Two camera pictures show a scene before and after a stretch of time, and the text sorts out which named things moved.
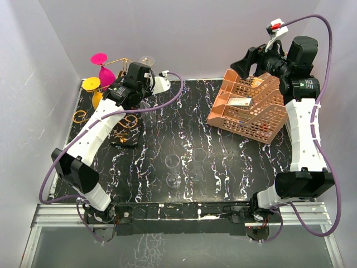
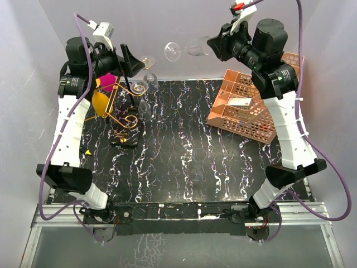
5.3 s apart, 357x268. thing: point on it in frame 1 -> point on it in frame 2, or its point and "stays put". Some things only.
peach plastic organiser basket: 252,106 stays put
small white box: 244,103 stays put
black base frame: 201,218 stays put
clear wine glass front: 173,180 -> 198,47
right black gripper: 254,55 -> 220,44
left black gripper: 149,87 -> 127,64
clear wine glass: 198,173 stays put
